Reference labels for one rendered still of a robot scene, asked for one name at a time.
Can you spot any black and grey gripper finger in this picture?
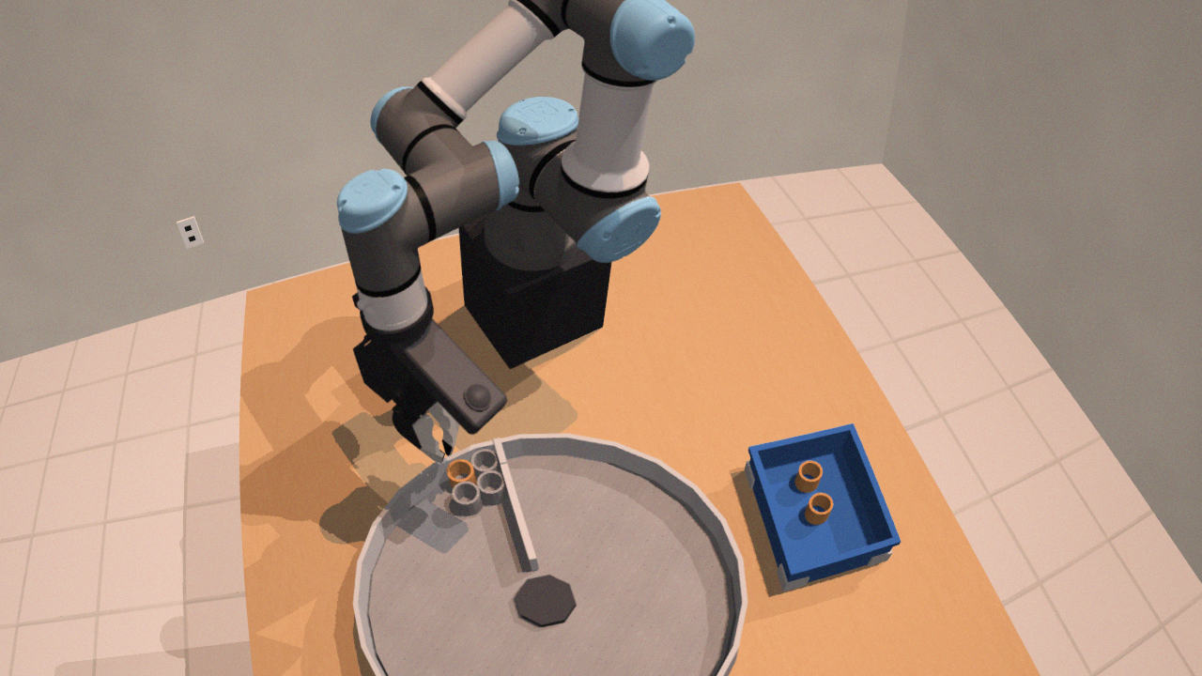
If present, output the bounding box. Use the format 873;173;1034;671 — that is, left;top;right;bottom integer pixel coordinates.
392;399;445;463
428;402;460;456

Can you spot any bronze bushing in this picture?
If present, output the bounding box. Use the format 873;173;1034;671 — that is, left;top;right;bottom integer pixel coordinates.
805;493;833;524
447;459;477;490
795;461;823;493

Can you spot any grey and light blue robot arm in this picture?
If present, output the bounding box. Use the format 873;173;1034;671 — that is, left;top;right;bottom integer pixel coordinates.
337;0;695;435

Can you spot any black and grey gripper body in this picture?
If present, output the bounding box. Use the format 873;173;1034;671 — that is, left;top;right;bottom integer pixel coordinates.
353;287;438;417

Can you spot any blue plastic crate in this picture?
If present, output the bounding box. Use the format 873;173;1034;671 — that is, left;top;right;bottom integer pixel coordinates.
745;423;902;592

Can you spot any grey metal sleeve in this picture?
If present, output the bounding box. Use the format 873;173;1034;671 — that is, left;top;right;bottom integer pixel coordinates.
477;470;508;505
471;449;501;479
452;482;483;515

